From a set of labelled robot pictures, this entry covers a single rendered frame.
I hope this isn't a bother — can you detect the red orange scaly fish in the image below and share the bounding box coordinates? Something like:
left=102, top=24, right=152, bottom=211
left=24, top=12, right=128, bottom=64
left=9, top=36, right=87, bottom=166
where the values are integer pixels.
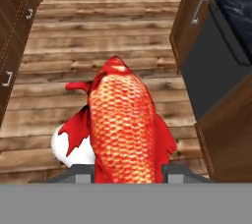
left=58, top=55, right=178, bottom=185

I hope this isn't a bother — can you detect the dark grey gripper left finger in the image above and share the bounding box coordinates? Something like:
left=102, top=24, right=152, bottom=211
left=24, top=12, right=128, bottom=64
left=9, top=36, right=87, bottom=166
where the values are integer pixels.
left=45, top=164, right=96, bottom=185

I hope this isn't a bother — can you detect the brown wooden drawer cabinet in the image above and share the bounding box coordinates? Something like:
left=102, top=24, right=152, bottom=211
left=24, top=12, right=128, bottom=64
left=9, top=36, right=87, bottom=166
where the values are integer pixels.
left=0, top=0, right=51, bottom=128

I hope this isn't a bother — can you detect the dark grey dishwasher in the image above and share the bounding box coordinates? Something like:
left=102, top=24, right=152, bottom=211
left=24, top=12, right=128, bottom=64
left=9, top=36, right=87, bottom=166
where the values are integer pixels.
left=179, top=1, right=252, bottom=122

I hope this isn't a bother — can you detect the dark dishwasher handle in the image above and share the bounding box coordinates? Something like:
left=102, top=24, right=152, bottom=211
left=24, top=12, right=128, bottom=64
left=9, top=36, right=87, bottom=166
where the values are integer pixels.
left=208, top=1, right=252, bottom=68

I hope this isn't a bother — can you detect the white round object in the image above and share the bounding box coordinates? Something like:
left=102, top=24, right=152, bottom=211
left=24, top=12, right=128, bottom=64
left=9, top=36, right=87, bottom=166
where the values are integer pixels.
left=50, top=124, right=96, bottom=169

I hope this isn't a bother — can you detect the silver bar cupboard handle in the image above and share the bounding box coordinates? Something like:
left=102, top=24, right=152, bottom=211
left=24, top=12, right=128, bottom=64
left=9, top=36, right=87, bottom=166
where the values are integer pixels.
left=191, top=0, right=212, bottom=27

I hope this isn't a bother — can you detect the brown wooden cupboard door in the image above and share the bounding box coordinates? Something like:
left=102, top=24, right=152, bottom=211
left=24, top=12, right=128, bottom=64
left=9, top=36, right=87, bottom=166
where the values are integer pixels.
left=168, top=0, right=212, bottom=73

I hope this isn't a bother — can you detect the brown wooden cupboard panel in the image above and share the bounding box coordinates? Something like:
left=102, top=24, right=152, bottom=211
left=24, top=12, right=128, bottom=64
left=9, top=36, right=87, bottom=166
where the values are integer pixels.
left=195, top=73, right=252, bottom=184

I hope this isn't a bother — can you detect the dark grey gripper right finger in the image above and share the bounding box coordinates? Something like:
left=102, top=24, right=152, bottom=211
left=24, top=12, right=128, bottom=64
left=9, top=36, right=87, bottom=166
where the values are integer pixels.
left=161, top=162, right=212, bottom=185

